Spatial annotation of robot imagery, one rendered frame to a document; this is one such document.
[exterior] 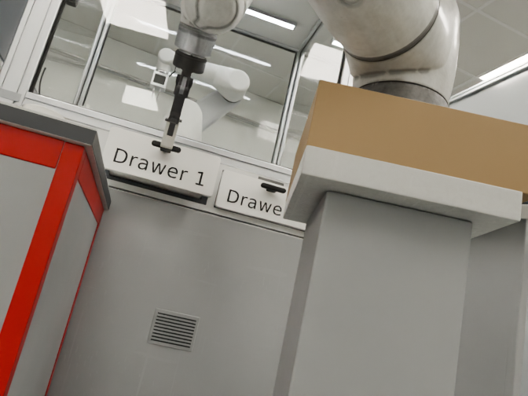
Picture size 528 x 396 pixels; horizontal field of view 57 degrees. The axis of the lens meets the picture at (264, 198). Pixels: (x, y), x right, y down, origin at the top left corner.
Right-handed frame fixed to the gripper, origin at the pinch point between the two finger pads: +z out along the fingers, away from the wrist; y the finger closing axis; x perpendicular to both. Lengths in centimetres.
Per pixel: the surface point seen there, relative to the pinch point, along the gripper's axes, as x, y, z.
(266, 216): -32.1, 7.0, 17.2
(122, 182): 8.8, 7.8, 19.1
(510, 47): -213, 229, -69
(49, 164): 15, -48, -4
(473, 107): -153, 138, -25
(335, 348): -27, -72, -1
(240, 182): -22.5, 11.3, 11.0
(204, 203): -14.2, 8.1, 18.7
